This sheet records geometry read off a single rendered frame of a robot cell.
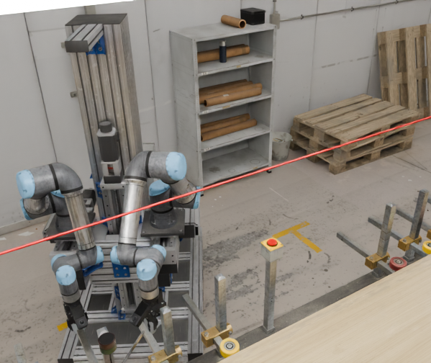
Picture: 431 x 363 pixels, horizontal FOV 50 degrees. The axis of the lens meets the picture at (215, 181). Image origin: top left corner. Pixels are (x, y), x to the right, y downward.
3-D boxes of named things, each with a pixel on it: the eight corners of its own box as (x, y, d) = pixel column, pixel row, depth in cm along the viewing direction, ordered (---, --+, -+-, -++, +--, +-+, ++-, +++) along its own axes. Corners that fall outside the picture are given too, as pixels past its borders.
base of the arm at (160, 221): (150, 213, 250) (148, 197, 245) (178, 212, 250) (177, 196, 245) (147, 230, 237) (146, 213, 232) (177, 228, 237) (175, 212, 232)
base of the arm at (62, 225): (59, 217, 249) (55, 201, 244) (87, 215, 249) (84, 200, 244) (52, 233, 236) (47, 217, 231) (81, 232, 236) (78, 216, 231)
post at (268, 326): (261, 328, 222) (264, 255, 199) (269, 323, 224) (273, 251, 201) (267, 334, 219) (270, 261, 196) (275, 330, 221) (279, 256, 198)
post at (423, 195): (403, 260, 264) (419, 189, 240) (407, 258, 266) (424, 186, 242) (408, 263, 262) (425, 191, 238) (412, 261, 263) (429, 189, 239)
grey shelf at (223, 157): (179, 178, 492) (168, 30, 415) (247, 157, 532) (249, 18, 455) (200, 196, 459) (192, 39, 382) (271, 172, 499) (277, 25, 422)
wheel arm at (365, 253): (335, 238, 267) (336, 232, 265) (339, 235, 268) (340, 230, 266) (395, 281, 234) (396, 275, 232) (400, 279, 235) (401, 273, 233)
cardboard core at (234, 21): (220, 15, 429) (238, 19, 407) (227, 14, 433) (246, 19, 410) (220, 24, 433) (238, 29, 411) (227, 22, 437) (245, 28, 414)
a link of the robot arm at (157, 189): (154, 198, 245) (152, 176, 238) (178, 200, 242) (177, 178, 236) (147, 210, 234) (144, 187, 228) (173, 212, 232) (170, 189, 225)
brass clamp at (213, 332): (200, 339, 203) (200, 331, 201) (226, 327, 209) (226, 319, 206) (207, 348, 199) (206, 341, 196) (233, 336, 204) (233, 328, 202)
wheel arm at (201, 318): (181, 301, 223) (181, 294, 221) (188, 298, 225) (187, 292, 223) (229, 366, 191) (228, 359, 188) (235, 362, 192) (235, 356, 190)
